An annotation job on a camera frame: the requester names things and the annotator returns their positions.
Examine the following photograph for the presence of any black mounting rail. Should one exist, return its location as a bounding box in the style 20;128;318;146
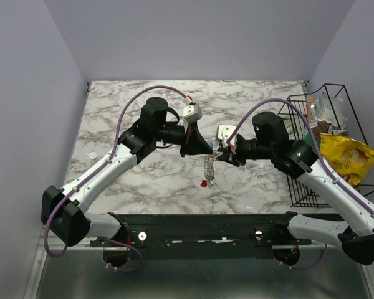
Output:
80;211;328;260

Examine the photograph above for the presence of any grey curved keyring holder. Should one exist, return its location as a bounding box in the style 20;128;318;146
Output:
204;151;218;181

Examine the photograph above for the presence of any clear snack packet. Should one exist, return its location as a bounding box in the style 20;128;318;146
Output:
306;92;347;129

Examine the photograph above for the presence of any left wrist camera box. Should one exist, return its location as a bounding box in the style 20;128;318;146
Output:
181;105;202;124

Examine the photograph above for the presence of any yellow chips bag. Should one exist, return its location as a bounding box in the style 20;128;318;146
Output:
320;133;374;187

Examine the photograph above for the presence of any dark green snack bag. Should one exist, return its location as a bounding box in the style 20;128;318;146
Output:
302;124;322;147

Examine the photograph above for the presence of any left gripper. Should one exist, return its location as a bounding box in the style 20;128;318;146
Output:
154;120;213;158

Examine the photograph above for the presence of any purple cable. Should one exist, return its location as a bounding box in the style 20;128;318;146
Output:
43;85;194;272
227;98;374;270

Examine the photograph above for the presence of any beige bottle white cap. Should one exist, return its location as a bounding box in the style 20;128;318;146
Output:
84;151;97;160

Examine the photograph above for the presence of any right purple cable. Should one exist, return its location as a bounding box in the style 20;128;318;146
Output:
227;98;374;270

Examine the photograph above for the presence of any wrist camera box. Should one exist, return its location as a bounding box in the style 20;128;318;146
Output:
181;105;202;124
216;125;236;148

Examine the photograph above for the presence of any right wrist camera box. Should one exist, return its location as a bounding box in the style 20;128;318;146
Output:
216;125;236;148

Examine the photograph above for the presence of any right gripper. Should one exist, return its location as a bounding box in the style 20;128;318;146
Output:
216;136;274;167

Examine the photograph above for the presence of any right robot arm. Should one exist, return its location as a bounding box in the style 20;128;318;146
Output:
216;112;374;265

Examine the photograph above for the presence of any black wire basket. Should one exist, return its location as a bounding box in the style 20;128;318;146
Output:
279;83;374;196

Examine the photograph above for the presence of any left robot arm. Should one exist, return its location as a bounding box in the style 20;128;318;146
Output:
41;97;213;247

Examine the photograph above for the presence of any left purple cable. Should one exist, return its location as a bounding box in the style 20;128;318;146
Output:
43;85;194;272

